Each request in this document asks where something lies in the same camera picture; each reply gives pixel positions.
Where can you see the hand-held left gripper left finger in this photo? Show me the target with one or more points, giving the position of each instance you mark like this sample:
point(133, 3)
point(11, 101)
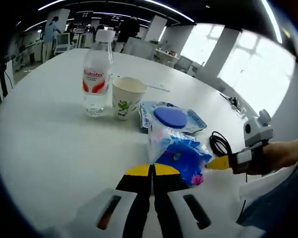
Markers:
point(136, 198)

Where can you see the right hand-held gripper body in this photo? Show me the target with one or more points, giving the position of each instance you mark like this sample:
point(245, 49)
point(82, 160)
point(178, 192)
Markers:
point(258, 129)

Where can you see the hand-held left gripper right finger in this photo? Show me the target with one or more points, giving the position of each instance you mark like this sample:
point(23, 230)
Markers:
point(169, 198)

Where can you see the blue tissue packet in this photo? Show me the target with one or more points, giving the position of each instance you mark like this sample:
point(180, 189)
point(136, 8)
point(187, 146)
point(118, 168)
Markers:
point(178, 153)

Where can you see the wet wipes pack blue lid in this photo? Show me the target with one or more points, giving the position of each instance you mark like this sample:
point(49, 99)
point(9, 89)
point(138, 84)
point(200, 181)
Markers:
point(169, 116)

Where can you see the white paper cup green print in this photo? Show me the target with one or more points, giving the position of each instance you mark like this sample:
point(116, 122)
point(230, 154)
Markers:
point(126, 99)

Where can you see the clear plastic water bottle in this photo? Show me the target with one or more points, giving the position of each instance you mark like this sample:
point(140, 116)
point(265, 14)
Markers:
point(96, 74)

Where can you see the person's right hand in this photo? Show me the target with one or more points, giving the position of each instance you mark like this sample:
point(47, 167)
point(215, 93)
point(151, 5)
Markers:
point(273, 156)

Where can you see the cluster of small parts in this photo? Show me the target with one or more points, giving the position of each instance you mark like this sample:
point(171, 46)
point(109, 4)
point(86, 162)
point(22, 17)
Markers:
point(234, 102)

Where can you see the large window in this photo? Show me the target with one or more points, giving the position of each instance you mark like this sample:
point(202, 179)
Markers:
point(202, 42)
point(258, 72)

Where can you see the person's blue jeans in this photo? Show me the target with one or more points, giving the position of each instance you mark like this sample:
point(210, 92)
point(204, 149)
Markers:
point(275, 198)

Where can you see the grey office chair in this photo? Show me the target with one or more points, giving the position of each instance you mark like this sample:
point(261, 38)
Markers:
point(183, 64)

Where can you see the ceiling light strip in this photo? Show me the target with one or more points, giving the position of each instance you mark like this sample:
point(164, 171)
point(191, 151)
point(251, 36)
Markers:
point(272, 19)

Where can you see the white office desk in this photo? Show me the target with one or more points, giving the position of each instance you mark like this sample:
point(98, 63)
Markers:
point(166, 58)

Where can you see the green potted plant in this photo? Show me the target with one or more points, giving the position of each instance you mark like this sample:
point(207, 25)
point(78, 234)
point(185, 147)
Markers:
point(155, 42)

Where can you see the white partition cabinet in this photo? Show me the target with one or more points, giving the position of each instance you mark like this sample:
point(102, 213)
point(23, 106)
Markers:
point(140, 48)

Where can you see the white mesh office chair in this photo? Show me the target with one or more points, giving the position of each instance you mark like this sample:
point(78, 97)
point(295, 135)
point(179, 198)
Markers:
point(62, 43)
point(80, 39)

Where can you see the black laptop stand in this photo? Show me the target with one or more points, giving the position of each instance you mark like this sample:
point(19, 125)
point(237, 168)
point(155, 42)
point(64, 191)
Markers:
point(5, 79)

